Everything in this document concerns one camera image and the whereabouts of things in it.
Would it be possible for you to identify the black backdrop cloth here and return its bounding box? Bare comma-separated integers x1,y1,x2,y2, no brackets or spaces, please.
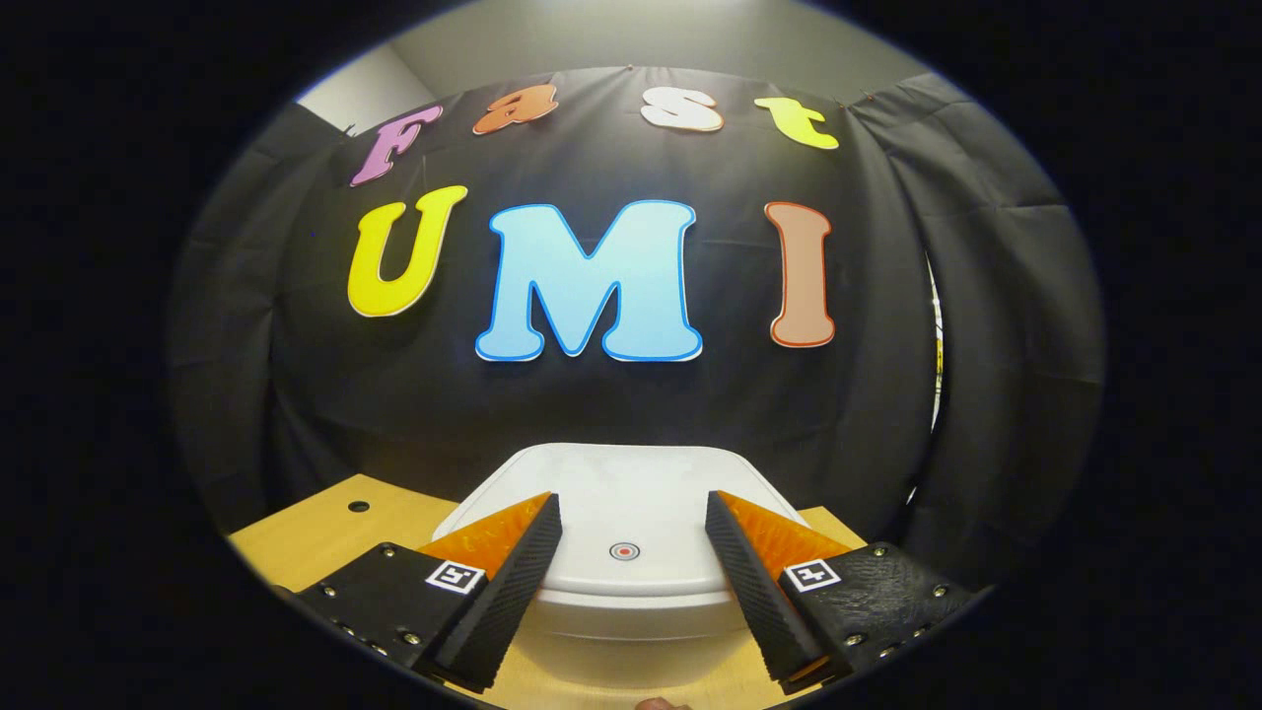
168,64,1105,593

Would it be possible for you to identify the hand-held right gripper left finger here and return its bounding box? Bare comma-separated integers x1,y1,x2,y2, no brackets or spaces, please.
291,491,565,694

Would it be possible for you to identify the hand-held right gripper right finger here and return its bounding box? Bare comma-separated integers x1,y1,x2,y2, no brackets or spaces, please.
705,490,987,696

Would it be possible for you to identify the white desktop garbage bin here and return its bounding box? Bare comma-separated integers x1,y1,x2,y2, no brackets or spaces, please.
431,442,814,691

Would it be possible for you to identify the wooden desktop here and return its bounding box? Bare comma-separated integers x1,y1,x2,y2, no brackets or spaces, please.
227,473,869,710

